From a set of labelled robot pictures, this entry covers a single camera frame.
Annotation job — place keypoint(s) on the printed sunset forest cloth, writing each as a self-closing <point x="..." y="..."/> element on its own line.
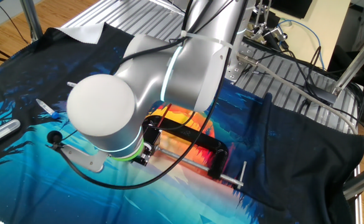
<point x="44" y="193"/>

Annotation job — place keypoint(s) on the black monitor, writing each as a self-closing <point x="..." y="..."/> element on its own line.
<point x="290" y="7"/>

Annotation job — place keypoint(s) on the grey power adapter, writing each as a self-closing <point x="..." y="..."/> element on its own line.
<point x="323" y="95"/>

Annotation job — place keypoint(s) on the small clear blue marker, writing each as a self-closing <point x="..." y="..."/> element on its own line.
<point x="46" y="108"/>

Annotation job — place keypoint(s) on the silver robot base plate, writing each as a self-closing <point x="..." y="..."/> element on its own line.
<point x="245" y="73"/>

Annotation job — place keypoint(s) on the small clear tube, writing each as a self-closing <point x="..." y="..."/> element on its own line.
<point x="71" y="84"/>

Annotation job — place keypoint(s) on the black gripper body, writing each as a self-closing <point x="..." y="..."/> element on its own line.
<point x="140" y="158"/>

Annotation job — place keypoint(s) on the metal clamp fixture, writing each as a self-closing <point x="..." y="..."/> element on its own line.
<point x="264" y="34"/>

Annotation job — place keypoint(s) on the large clear tube blue cap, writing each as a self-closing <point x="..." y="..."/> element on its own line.
<point x="2" y="131"/>

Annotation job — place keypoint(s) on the black white pencil sharpener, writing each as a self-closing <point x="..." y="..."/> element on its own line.
<point x="152" y="135"/>

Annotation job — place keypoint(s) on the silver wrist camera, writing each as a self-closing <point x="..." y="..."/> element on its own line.
<point x="82" y="157"/>

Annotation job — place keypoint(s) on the aluminium frame post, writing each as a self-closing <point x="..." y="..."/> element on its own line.
<point x="356" y="59"/>
<point x="30" y="18"/>
<point x="362" y="180"/>

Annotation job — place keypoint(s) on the black C-clamp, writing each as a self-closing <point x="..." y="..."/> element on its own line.
<point x="200" y="135"/>

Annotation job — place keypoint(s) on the red pencil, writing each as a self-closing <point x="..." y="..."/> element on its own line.
<point x="165" y="115"/>

